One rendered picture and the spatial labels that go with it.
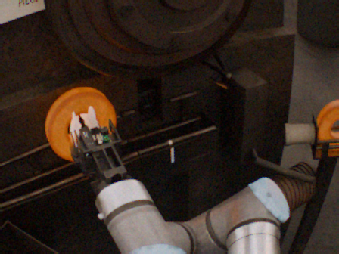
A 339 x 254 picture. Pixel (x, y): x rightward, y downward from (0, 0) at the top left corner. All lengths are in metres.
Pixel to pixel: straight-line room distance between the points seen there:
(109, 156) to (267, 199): 0.27
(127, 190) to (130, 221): 0.06
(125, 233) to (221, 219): 0.15
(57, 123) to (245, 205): 0.39
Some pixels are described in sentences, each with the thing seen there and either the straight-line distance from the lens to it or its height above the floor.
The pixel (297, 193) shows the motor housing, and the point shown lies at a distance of 1.15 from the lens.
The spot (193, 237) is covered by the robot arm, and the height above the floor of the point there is 0.77.
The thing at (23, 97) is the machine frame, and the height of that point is 0.87.
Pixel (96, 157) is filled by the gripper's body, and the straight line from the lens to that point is 0.70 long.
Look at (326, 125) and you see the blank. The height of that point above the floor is 0.71.
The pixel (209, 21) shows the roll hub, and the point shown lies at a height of 1.02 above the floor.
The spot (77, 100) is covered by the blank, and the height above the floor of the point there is 0.89.
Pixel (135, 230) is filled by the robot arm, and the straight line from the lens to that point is 0.62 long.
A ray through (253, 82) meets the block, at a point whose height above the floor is 0.80.
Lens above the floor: 1.29
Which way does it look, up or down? 35 degrees down
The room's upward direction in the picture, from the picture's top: 2 degrees counter-clockwise
